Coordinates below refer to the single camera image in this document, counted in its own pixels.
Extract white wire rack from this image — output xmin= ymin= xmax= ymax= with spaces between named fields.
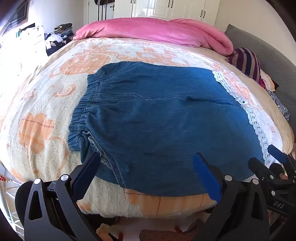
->
xmin=0 ymin=171 xmax=26 ymax=232

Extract white dresser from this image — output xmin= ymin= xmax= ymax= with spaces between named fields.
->
xmin=0 ymin=24 xmax=45 ymax=70

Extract pile of clothes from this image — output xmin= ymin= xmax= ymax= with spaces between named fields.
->
xmin=45 ymin=23 xmax=74 ymax=56

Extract hanging dark clothes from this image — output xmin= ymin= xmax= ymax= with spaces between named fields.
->
xmin=94 ymin=0 xmax=109 ymax=21

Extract grey patterned cloth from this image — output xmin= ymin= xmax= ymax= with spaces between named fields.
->
xmin=269 ymin=90 xmax=290 ymax=121

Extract grey padded headboard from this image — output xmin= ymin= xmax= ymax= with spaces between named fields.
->
xmin=224 ymin=23 xmax=296 ymax=149

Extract pink duvet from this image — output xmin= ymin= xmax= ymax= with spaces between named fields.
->
xmin=73 ymin=17 xmax=234 ymax=56

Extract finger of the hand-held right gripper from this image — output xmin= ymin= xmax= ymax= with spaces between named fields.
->
xmin=248 ymin=158 xmax=275 ymax=186
xmin=268 ymin=144 xmax=296 ymax=172

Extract purple striped pillow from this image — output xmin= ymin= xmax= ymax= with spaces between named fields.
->
xmin=228 ymin=47 xmax=263 ymax=82

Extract blue denim garment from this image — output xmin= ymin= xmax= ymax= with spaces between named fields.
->
xmin=67 ymin=61 xmax=275 ymax=197

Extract black wall television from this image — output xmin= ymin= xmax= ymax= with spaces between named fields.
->
xmin=0 ymin=1 xmax=30 ymax=35

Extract white wardrobe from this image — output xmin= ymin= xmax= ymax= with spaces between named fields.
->
xmin=88 ymin=0 xmax=219 ymax=27

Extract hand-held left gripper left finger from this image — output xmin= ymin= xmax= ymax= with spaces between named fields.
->
xmin=23 ymin=152 xmax=103 ymax=241

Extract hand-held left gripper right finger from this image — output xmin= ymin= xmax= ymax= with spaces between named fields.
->
xmin=193 ymin=153 xmax=271 ymax=241

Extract white peach floral blanket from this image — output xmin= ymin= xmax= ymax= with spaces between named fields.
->
xmin=0 ymin=37 xmax=285 ymax=219

